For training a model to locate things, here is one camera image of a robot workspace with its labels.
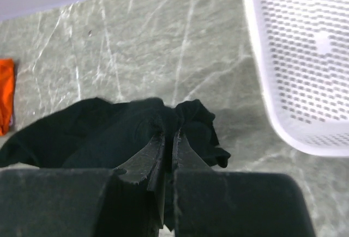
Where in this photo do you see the folded orange t-shirt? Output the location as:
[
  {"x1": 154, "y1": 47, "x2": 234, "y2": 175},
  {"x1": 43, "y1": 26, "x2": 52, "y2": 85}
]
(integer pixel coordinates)
[{"x1": 0, "y1": 58, "x2": 15, "y2": 136}]

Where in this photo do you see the black t-shirt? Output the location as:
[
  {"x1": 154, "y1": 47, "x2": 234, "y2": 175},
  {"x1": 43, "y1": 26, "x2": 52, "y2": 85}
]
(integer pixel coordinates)
[{"x1": 0, "y1": 96, "x2": 232, "y2": 234}]

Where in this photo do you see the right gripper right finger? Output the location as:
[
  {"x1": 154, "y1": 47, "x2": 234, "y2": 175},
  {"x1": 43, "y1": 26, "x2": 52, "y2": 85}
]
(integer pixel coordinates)
[{"x1": 172, "y1": 131, "x2": 316, "y2": 237}]

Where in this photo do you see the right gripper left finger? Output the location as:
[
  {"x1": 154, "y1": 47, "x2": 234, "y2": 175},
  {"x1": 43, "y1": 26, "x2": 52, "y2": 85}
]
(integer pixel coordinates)
[{"x1": 1, "y1": 134, "x2": 165, "y2": 236}]

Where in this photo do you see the white perforated plastic basket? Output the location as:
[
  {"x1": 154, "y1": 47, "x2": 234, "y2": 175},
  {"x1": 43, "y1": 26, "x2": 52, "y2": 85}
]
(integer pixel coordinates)
[{"x1": 243, "y1": 0, "x2": 348, "y2": 157}]

